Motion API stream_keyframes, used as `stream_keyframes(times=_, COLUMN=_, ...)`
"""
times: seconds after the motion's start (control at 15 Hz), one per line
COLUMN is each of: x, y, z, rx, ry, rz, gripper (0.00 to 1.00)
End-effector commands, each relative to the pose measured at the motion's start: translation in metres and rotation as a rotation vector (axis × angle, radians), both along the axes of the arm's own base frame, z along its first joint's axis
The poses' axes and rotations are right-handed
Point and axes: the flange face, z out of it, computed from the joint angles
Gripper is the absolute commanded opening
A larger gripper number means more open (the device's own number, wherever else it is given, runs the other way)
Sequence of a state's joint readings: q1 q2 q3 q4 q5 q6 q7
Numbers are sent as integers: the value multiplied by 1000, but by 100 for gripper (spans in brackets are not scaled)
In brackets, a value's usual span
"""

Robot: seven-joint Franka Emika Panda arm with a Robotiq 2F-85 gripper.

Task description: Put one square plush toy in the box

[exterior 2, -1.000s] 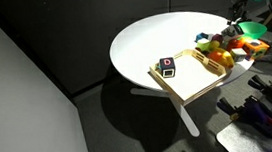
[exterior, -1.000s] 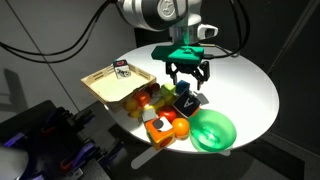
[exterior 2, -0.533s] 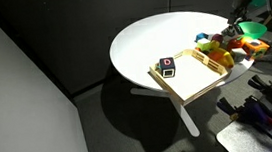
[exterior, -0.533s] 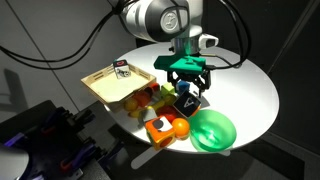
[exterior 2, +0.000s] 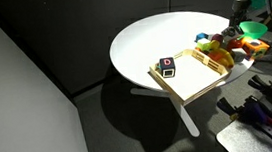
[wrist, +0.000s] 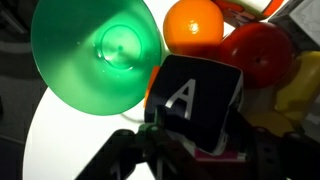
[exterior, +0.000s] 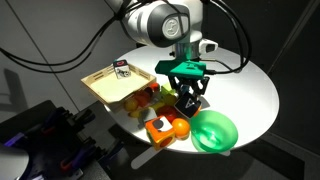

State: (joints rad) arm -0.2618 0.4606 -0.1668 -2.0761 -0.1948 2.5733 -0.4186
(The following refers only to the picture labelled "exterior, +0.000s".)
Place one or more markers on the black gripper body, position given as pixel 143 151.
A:
pixel 188 82

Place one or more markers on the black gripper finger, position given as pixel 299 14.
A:
pixel 174 87
pixel 202 87

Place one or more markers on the black letter A plush cube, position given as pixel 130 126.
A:
pixel 187 104

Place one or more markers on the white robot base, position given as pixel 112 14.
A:
pixel 11 163

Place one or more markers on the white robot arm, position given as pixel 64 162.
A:
pixel 166 23

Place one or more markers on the small red toy ball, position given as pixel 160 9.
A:
pixel 154 87

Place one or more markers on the red toy tomato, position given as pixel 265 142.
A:
pixel 166 112

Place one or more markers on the yellow toy banana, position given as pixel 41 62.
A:
pixel 154 106

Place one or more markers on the red toy pieces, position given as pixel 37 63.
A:
pixel 142 98

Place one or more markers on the orange toy fruit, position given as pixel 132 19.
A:
pixel 181 127

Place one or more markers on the yellow toy lemon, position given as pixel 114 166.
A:
pixel 130 105

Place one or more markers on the orange plush cube grey circle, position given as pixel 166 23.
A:
pixel 163 136

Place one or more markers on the zebra print plush cube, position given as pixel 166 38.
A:
pixel 122 70

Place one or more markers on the wooden slatted box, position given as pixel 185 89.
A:
pixel 110 87

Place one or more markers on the light green cube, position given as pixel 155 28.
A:
pixel 166 90

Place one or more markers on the green plastic bowl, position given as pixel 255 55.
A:
pixel 215 131

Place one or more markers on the short white table foot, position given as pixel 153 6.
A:
pixel 225 153

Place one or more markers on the long white table foot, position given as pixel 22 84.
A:
pixel 141 159

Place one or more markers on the black clamp knob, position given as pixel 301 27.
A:
pixel 83 117

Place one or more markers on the dark diagonal pole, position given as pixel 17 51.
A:
pixel 293 35

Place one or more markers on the purple orange spring clamp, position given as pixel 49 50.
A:
pixel 78 156
pixel 52 120

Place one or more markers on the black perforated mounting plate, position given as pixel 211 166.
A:
pixel 50 151

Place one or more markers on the purple silver clamp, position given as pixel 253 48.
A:
pixel 15 140

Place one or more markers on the green printed gripper mount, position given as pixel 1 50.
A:
pixel 183 68

